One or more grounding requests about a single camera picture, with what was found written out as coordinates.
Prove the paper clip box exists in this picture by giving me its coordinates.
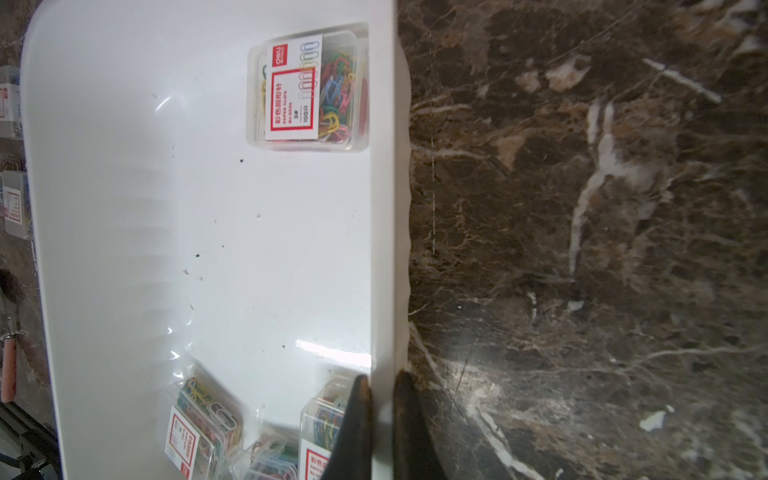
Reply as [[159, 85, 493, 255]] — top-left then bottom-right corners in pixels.
[[245, 23, 369, 152], [1, 170, 32, 240], [299, 377, 353, 480], [231, 434, 299, 480], [162, 373, 244, 479], [0, 65, 23, 140]]

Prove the white plastic storage tray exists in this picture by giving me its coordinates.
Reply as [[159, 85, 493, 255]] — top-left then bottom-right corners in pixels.
[[21, 1, 410, 479]]

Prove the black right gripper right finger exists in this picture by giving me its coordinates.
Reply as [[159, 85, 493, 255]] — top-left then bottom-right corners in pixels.
[[393, 370, 447, 480]]

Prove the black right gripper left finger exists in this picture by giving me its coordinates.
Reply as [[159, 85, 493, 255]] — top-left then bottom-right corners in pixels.
[[321, 375, 374, 480]]

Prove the spoon with pink handle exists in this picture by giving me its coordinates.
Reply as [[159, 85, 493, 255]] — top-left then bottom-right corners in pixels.
[[1, 315, 18, 404]]

